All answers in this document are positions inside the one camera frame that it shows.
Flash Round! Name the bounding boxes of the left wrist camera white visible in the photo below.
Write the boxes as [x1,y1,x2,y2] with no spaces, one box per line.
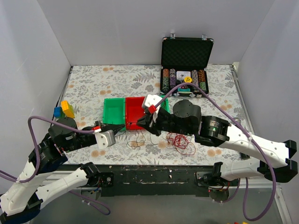
[92,121,116,150]

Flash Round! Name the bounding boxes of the black poker chip case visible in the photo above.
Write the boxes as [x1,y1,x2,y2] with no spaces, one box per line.
[160,34,214,98]

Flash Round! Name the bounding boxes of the stacked toy bricks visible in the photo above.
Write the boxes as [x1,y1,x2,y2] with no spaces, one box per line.
[53,100,75,119]

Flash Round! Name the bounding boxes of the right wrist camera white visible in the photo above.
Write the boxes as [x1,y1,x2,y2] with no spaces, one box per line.
[142,94,162,114]

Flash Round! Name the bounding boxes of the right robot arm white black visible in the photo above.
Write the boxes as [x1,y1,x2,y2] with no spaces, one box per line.
[137,95,298,186]

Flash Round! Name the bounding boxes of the right green bin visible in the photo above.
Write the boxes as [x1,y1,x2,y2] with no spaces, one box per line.
[159,99,170,113]

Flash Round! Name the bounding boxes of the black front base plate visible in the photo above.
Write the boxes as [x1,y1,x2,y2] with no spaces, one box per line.
[72,164,241,198]

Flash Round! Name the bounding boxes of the wire bundle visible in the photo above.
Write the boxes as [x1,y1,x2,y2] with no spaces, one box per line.
[164,132,197,156]

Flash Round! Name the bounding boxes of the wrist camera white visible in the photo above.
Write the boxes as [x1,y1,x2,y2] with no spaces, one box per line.
[92,121,116,150]
[142,94,162,114]

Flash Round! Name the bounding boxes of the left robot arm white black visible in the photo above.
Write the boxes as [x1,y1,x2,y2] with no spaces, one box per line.
[0,117,124,224]

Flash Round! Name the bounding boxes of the red bin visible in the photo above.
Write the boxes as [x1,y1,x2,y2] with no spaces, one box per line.
[125,97,145,130]

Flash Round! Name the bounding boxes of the green bin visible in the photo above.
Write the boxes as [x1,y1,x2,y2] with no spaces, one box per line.
[103,98,125,125]
[159,99,170,113]

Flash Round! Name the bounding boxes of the left green bin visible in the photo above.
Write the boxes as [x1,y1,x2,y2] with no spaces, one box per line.
[103,98,125,125]

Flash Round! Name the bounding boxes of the aluminium frame rail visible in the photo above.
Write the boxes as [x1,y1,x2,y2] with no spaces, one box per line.
[40,169,272,190]

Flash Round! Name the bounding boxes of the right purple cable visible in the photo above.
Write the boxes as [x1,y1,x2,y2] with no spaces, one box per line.
[154,84,278,221]

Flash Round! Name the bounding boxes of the black wire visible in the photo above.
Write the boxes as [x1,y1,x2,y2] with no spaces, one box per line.
[125,121,159,150]

